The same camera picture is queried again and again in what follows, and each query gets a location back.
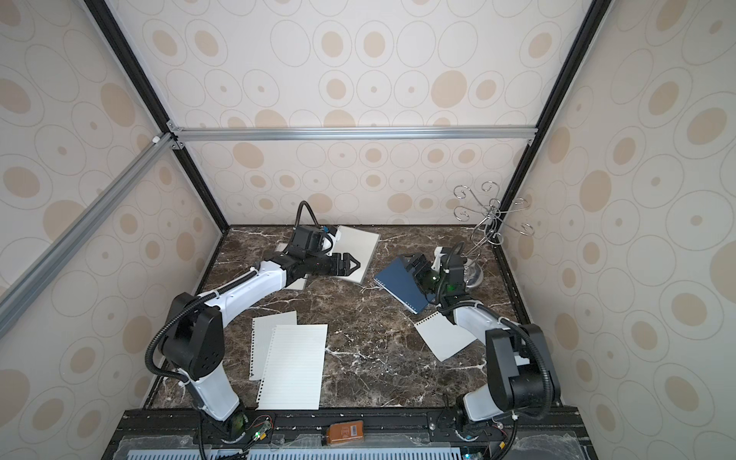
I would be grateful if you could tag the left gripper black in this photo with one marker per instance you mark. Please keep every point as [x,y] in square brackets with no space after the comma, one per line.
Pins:
[344,268]

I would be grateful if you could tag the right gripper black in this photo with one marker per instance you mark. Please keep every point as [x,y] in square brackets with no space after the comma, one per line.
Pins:
[424,275]

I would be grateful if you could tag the large lined spiral notebook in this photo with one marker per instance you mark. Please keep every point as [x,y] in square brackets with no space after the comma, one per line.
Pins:
[360,244]

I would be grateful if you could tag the blue spiral notebook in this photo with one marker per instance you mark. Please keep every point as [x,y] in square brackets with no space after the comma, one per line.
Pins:
[398,281]

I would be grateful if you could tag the torn small lined page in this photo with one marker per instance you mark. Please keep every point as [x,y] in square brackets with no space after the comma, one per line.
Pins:
[443,338]

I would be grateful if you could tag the torn grid paper page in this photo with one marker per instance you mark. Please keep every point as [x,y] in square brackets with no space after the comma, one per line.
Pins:
[262,330]

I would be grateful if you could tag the torn lined paper page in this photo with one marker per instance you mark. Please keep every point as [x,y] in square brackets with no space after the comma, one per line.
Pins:
[293,372]

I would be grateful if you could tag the small grid spiral notebook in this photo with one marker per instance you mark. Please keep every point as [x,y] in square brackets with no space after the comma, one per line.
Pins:
[293,282]

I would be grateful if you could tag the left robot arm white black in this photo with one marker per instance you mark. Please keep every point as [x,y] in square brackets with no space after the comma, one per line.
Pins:
[190,347]

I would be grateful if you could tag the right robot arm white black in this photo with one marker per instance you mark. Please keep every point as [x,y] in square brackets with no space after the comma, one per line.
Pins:
[521,379]

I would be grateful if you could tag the chrome hook stand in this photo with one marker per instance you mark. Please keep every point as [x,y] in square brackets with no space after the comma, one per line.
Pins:
[487,231]

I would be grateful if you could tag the orange electronic module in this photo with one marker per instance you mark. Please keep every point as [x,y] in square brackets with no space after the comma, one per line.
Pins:
[345,432]

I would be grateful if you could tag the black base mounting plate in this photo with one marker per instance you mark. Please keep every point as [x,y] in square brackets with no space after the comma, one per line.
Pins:
[389,433]

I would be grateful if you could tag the horizontal aluminium rail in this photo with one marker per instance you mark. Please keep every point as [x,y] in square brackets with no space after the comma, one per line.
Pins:
[361,133]

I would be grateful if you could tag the diagonal aluminium rail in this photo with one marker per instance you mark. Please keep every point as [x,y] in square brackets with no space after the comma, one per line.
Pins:
[31,284]

